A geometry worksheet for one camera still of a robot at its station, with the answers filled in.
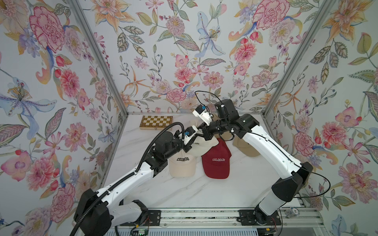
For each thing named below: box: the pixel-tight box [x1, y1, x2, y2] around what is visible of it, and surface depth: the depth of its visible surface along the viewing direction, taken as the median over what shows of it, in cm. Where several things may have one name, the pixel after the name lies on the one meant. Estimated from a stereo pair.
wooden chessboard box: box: [139, 115, 173, 131], surface depth 116 cm
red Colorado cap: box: [201, 137, 232, 179], surface depth 90 cm
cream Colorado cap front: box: [168, 149, 197, 178], surface depth 92 cm
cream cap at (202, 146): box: [188, 135, 220, 157], surface depth 77 cm
